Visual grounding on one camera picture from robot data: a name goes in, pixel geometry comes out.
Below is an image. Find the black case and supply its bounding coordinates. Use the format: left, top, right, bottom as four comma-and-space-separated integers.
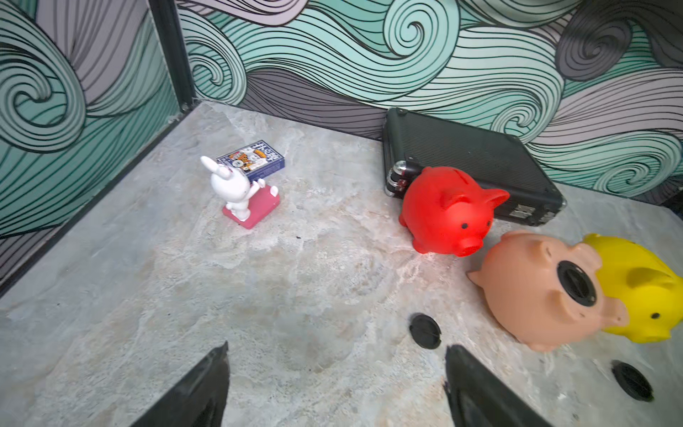
382, 108, 567, 227

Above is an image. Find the white pink bunny toy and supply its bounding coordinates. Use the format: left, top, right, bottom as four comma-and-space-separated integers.
200, 156, 280, 230

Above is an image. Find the black plug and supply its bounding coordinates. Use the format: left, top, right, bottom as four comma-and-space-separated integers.
408, 313, 441, 350
557, 261, 597, 307
612, 360, 654, 402

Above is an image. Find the black plug front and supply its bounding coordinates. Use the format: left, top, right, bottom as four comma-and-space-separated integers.
557, 261, 597, 307

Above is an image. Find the yellow piggy bank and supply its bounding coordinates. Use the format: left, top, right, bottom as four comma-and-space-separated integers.
583, 233, 682, 343

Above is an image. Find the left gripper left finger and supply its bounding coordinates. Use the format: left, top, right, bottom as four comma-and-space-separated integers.
133, 342, 231, 427

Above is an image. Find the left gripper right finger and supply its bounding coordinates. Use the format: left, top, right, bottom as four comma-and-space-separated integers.
444, 345, 549, 427

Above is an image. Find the red piggy bank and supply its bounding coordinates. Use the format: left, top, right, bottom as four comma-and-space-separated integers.
399, 167, 510, 257

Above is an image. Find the card box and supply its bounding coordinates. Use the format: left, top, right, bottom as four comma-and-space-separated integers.
216, 140, 286, 181

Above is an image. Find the pink piggy bank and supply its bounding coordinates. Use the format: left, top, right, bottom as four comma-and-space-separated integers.
467, 231, 630, 352

